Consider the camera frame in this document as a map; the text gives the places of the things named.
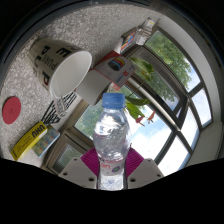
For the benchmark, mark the black grid trivet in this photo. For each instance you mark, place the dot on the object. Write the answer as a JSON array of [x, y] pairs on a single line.
[[50, 115]]

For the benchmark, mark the long yellow box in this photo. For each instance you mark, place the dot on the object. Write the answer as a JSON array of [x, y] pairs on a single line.
[[29, 140]]

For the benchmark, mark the clear plastic water bottle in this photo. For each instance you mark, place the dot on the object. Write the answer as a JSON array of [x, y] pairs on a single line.
[[111, 133]]

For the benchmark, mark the dark-framed bay window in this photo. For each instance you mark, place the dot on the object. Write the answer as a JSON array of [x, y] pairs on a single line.
[[146, 140]]

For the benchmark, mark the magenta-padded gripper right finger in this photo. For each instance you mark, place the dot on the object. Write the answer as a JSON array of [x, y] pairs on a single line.
[[142, 170]]

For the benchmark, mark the white mug with black lettering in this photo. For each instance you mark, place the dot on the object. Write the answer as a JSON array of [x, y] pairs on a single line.
[[68, 71]]

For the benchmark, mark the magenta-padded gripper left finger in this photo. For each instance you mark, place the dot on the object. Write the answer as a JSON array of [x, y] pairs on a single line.
[[80, 170]]

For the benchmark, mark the flat round red coaster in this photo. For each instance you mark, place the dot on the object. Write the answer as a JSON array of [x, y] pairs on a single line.
[[11, 110]]

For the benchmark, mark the potted plant in white pot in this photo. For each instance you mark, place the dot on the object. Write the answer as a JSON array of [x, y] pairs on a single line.
[[91, 88]]

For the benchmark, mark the flat colourful marker box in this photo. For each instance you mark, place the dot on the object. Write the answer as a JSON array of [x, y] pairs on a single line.
[[128, 40]]

